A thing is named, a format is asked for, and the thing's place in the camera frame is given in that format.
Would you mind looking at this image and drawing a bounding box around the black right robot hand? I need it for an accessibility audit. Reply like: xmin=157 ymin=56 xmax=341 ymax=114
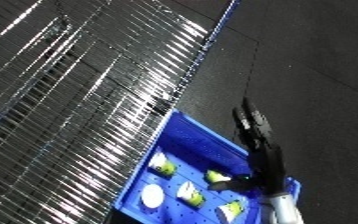
xmin=205 ymin=96 xmax=291 ymax=198

